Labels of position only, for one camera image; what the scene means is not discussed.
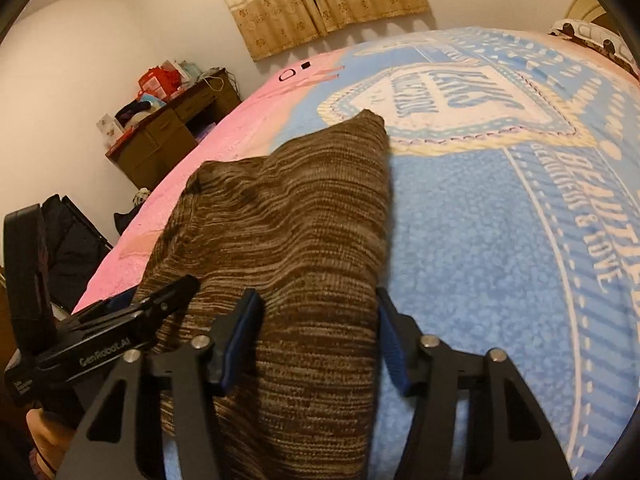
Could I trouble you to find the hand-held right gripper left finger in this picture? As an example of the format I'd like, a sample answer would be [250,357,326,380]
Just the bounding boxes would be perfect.
[55,287,265,480]

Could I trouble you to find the teal box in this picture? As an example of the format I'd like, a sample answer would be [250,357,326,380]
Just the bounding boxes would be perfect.
[174,59,202,82]

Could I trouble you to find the dark cloth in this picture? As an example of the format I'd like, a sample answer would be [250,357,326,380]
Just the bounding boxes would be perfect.
[115,100,152,122]

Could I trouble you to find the black suitcase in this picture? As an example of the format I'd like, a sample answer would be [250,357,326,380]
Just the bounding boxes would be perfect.
[40,194,113,313]

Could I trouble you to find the pink and blue printed blanket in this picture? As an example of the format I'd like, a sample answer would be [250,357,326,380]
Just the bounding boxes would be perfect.
[72,27,640,480]

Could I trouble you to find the dark bag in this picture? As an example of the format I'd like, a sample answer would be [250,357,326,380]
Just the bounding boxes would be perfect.
[114,187,152,236]

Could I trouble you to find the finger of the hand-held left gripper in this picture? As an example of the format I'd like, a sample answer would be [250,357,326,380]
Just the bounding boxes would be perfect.
[70,294,147,322]
[97,274,202,336]

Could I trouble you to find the white printed card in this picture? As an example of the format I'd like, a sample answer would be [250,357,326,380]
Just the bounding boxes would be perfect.
[96,111,124,142]

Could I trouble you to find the beige patterned curtain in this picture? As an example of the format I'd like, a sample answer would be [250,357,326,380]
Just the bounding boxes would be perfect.
[202,0,431,62]

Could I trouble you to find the person's left hand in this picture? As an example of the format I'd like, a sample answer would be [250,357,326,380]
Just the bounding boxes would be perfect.
[25,406,77,477]

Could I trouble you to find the patterned pillow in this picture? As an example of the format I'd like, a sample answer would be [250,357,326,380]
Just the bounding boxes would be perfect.
[547,17,640,81]

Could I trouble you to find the brown knit sweater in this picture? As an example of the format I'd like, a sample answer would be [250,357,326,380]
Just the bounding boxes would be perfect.
[134,109,393,480]

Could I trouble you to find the cream headboard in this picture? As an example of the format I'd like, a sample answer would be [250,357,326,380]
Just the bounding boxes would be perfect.
[570,0,608,23]

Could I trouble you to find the red gift bag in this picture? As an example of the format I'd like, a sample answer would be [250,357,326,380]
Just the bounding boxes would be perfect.
[137,65,181,97]

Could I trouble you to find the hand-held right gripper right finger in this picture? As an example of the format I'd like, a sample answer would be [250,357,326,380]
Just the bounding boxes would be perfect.
[375,287,573,480]

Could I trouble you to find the brown wooden desk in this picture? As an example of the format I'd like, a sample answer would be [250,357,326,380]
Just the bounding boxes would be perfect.
[105,69,243,190]

